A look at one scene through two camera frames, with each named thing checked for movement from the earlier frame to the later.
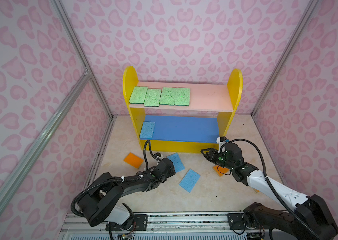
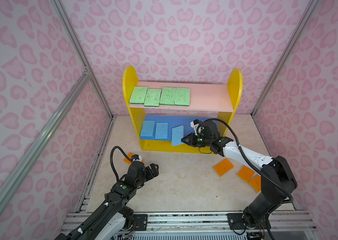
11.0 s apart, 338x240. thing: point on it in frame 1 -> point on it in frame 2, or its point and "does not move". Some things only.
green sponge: [138, 95] does not move
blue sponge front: [190, 180] -> [177, 134]
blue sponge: [147, 129] does not move
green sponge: [168, 96] does not move
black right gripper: [212, 151] -> [192, 139]
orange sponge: [221, 169] does not move
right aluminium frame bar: [311, 7] does not move
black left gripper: [172, 171] -> [150, 175]
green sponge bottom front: [152, 97] does not move
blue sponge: [178, 165] -> [161, 130]
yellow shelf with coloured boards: [181, 117] does not move
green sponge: [182, 96] does not move
